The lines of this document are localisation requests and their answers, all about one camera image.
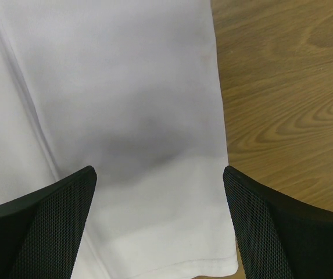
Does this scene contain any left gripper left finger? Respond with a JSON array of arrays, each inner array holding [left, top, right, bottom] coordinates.
[[0, 166, 97, 279]]

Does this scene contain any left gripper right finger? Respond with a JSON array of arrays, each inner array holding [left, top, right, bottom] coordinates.
[[223, 166, 333, 278]]

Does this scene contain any white t shirt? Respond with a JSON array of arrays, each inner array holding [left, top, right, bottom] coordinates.
[[0, 1, 238, 278]]

